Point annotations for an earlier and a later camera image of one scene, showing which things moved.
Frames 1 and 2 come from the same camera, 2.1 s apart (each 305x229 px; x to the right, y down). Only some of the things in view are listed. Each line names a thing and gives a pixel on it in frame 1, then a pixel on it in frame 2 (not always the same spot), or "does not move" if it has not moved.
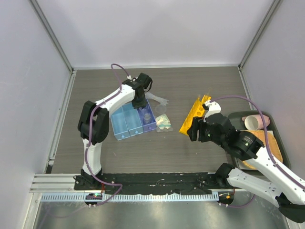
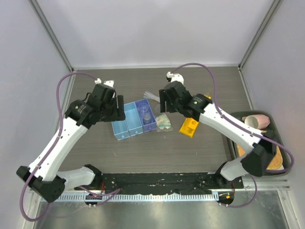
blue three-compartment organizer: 127,120 does not move
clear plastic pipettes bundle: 149,95 does not move
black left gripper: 143,104 → 118,114
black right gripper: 198,124 → 164,98
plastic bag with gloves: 163,124 does not move
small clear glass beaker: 147,118 does not move
